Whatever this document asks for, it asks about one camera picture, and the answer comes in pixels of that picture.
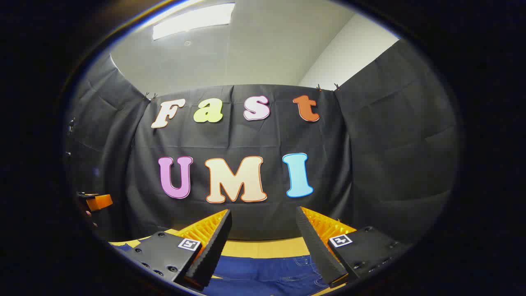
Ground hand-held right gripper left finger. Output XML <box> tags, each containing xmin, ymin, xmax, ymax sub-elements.
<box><xmin>122</xmin><ymin>209</ymin><xmax>233</xmax><ymax>289</ymax></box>

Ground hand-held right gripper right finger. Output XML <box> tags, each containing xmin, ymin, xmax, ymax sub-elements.
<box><xmin>296</xmin><ymin>206</ymin><xmax>413</xmax><ymax>288</ymax></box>

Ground black backdrop cloth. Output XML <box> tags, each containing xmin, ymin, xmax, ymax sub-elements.
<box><xmin>65</xmin><ymin>39</ymin><xmax>461</xmax><ymax>247</ymax></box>

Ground ceiling light panel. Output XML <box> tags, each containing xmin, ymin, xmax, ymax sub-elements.
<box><xmin>152</xmin><ymin>2</ymin><xmax>236</xmax><ymax>41</ymax></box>

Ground blue denim jeans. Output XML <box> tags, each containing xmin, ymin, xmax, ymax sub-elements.
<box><xmin>116</xmin><ymin>243</ymin><xmax>329</xmax><ymax>296</ymax></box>

